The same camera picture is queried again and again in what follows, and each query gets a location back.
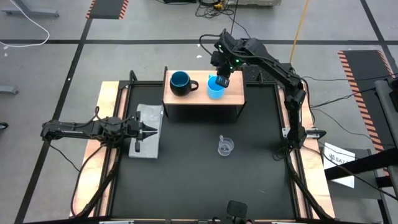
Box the grey folded cloth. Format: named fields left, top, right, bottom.
left=128, top=103, right=164, bottom=159

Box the wooden table side panel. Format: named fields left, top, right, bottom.
left=70, top=81, right=129, bottom=218
left=277, top=81, right=336, bottom=218

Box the white paper sign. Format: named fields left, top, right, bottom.
left=322, top=142, right=356, bottom=189

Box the black chair back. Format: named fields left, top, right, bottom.
left=226, top=200, right=249, bottom=218

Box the grey desk foot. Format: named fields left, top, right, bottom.
left=1, top=0, right=60, bottom=19
left=0, top=85, right=19, bottom=95

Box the black stand beam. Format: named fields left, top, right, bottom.
left=324, top=148, right=398, bottom=181

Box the black mat with striped edges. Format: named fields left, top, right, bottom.
left=86, top=0, right=129, bottom=20
left=338, top=49, right=394, bottom=153

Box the black mug with blue inside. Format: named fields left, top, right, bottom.
left=169, top=70, right=200, bottom=97

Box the light blue plastic cup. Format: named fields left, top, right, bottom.
left=207, top=73, right=226, bottom=100

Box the yellow hanging cable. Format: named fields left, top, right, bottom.
left=289, top=0, right=310, bottom=65

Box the left arm's gripper body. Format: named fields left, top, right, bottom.
left=126, top=111, right=144, bottom=154

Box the white floor cable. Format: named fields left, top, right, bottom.
left=0, top=0, right=50, bottom=49

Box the clear plastic cup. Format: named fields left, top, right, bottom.
left=216, top=134, right=235, bottom=157

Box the black aluminium table frame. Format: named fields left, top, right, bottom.
left=74, top=70, right=335, bottom=224

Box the wooden shelf with black frame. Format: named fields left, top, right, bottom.
left=162, top=65, right=246, bottom=123

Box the right arm's gripper body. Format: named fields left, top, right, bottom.
left=217, top=55, right=239, bottom=78

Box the grey equipment base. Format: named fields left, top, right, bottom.
left=228, top=0, right=282, bottom=7

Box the tangled black cable bundle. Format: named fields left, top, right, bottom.
left=195, top=0, right=234, bottom=19

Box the grey stand post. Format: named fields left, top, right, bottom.
left=374, top=79, right=398, bottom=200

